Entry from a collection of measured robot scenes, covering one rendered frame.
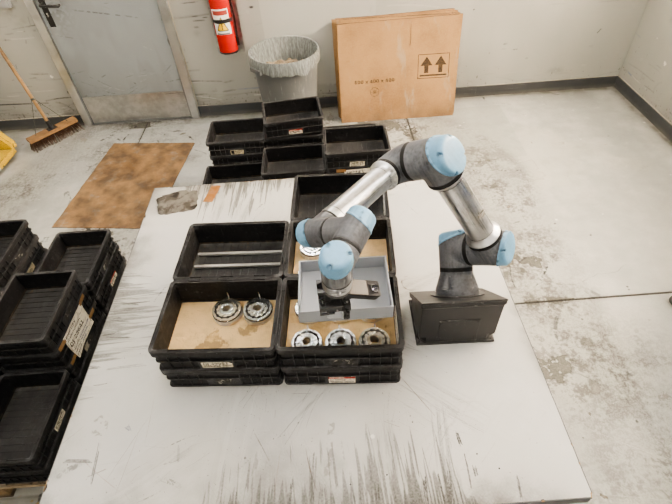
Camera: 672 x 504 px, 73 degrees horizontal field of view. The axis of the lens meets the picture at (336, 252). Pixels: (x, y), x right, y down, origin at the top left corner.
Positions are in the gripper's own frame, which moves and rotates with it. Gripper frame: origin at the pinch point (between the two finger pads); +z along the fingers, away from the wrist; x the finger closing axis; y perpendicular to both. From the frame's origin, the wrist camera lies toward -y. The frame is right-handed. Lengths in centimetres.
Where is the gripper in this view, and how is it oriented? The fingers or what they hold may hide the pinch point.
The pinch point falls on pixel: (345, 312)
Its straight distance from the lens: 130.3
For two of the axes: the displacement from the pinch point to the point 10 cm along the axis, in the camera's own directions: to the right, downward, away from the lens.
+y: -9.9, 1.2, -0.4
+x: 1.2, 8.7, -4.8
